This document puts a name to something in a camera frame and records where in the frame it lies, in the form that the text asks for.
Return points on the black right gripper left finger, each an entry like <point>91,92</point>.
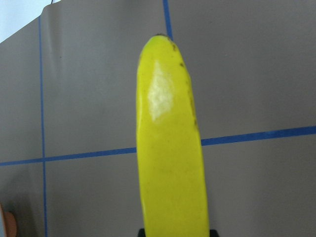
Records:
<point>141,233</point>

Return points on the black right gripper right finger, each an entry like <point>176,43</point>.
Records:
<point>213,233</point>

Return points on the yellow banana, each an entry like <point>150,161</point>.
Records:
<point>169,153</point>

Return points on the grey square plate orange rim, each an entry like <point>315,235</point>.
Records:
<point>8,225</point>

